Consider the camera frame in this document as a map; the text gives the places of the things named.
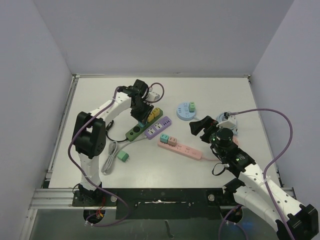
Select yellow charger plug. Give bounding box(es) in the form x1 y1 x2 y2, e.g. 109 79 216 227
147 112 155 123
152 107 160 118

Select green charger plug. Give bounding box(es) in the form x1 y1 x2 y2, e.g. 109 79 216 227
116 150 130 163
188 102 196 113

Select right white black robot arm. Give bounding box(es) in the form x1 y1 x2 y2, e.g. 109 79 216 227
189 116 319 240

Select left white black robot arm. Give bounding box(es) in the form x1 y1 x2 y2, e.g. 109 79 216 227
68 79 154 206

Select green power strip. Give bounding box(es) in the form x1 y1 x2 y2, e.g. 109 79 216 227
125 108 163 142

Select blue round power socket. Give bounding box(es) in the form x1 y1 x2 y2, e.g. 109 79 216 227
176 102 196 121

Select purple power strip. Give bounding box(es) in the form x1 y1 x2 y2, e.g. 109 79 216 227
144 116 172 140

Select pink power strip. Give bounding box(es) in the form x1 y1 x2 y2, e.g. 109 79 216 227
157 141 203 160

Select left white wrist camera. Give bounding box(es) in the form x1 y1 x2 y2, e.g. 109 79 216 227
145 91 161 103

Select grey power cord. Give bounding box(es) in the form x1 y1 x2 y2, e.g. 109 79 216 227
101 136 147 176

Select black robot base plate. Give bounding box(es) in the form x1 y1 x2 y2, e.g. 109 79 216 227
72 188 236 220

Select aluminium frame rail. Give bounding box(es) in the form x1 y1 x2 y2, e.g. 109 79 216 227
19 73 300 240

